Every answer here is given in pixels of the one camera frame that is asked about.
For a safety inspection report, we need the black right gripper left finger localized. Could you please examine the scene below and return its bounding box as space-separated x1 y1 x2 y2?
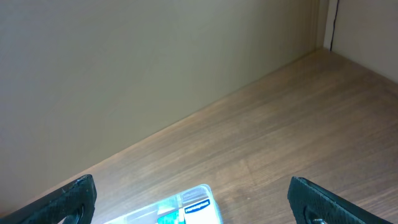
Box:
1 174 97 224

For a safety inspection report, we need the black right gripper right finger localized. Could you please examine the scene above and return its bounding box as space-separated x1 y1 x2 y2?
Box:
287 177 392 224

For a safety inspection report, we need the blue medicine box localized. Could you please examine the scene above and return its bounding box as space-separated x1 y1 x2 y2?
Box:
157 210 185 224

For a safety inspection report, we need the white Hansaplast plaster box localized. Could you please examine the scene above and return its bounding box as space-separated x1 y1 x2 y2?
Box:
183 198 222 224

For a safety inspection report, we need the clear plastic container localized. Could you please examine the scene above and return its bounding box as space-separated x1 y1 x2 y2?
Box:
110 184 223 224

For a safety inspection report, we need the black wall cable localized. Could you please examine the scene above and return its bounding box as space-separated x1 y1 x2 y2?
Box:
329 0 340 52

